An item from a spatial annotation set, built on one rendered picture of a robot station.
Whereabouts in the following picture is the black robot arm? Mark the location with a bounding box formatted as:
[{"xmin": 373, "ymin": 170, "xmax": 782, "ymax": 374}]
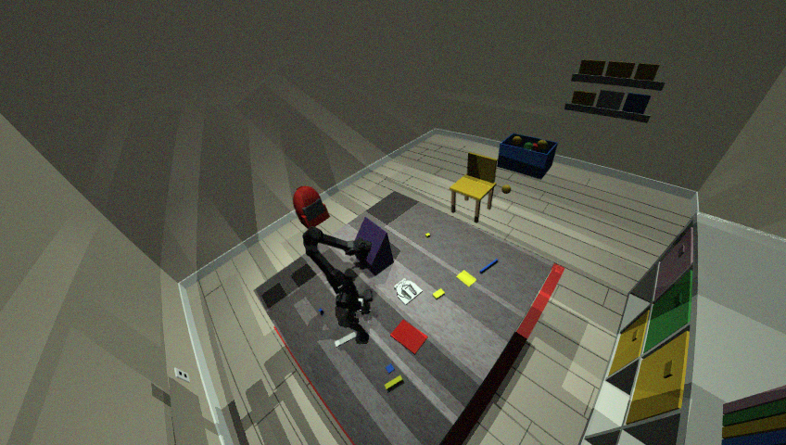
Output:
[{"xmin": 302, "ymin": 226, "xmax": 372, "ymax": 312}]

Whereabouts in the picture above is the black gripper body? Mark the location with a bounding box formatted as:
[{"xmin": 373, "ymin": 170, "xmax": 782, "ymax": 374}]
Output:
[{"xmin": 353, "ymin": 289, "xmax": 373, "ymax": 302}]

